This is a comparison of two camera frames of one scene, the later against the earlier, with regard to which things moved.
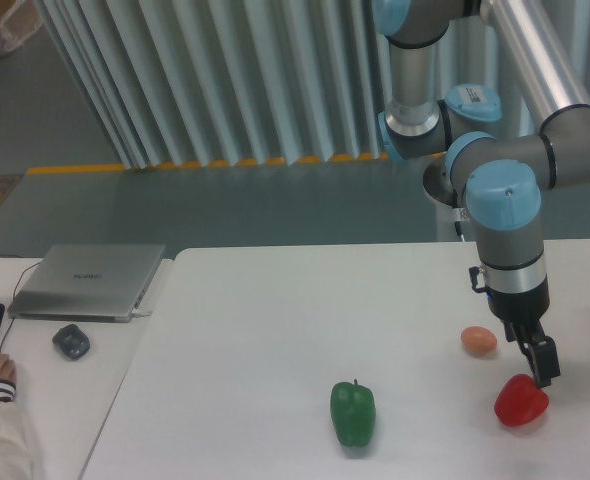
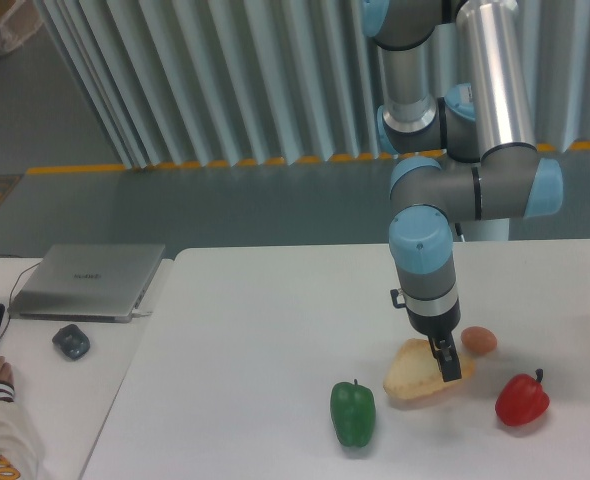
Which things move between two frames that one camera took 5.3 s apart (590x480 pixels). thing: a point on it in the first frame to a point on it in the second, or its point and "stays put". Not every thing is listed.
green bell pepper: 353,413 stays put
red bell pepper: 520,401 stays put
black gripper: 520,314 to 439,328
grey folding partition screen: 300,81 stays put
